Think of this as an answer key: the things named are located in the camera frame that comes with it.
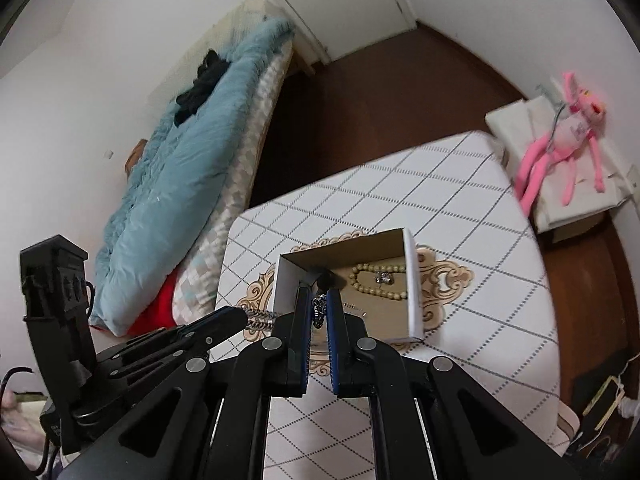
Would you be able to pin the stack of books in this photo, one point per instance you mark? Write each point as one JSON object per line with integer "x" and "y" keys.
{"x": 602, "y": 402}

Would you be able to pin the pink plush toy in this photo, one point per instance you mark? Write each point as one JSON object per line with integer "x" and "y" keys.
{"x": 572, "y": 132}

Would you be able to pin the black clothing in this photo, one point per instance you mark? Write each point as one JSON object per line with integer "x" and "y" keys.
{"x": 202, "y": 85}

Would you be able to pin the brown pillow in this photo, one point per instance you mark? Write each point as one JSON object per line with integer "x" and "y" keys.
{"x": 135, "y": 157}

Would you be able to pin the white door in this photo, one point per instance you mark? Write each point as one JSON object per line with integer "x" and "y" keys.
{"x": 345, "y": 0}

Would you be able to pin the pale pink cloth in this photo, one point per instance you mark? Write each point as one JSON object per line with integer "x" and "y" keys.
{"x": 20, "y": 425}

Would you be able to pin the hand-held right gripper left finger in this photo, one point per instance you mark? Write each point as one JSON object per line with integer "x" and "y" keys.
{"x": 303, "y": 345}

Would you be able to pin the white cardboard box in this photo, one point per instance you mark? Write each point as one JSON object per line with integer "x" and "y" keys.
{"x": 415, "y": 290}

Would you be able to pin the light blue blanket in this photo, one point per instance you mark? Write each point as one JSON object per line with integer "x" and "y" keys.
{"x": 190, "y": 175}

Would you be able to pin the bed with checked mattress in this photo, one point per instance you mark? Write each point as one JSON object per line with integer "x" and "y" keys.
{"x": 250, "y": 140}

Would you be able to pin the red cloth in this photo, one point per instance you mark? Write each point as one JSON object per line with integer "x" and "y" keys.
{"x": 157, "y": 305}

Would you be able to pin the white checked tablecloth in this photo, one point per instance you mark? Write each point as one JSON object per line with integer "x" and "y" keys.
{"x": 450, "y": 240}

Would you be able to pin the grey clothes hanger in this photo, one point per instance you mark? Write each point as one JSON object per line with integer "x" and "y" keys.
{"x": 556, "y": 115}

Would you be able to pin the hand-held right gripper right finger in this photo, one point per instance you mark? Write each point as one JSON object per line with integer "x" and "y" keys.
{"x": 334, "y": 350}

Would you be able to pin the white cloth-covered cabinet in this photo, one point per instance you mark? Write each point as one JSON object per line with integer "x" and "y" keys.
{"x": 515, "y": 120}

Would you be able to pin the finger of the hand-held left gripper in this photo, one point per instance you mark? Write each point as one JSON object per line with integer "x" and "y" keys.
{"x": 150, "y": 360}
{"x": 215, "y": 321}

